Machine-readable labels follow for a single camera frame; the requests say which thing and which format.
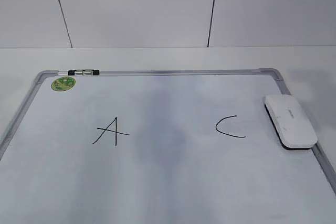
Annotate white board eraser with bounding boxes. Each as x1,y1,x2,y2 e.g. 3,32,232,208
265,94,318,150

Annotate round green magnet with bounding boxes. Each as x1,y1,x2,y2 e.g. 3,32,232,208
51,77,76,92

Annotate white board with grey frame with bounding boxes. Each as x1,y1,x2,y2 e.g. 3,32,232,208
1,69,335,223

